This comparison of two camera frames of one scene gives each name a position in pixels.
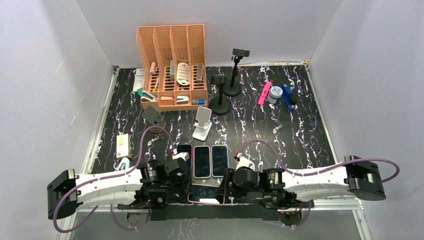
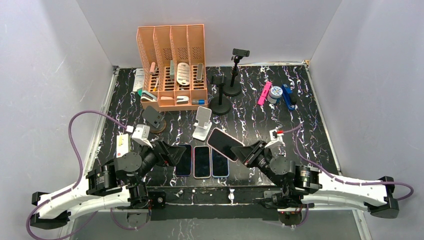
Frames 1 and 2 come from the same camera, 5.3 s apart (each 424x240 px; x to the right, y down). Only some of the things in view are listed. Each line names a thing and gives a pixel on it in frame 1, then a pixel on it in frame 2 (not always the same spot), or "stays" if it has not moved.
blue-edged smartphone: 219,158 stays
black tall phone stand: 233,87 stays
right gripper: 224,184 to 248,154
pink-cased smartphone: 206,194 to 222,142
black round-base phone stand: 221,105 stays
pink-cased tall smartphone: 202,162 stays
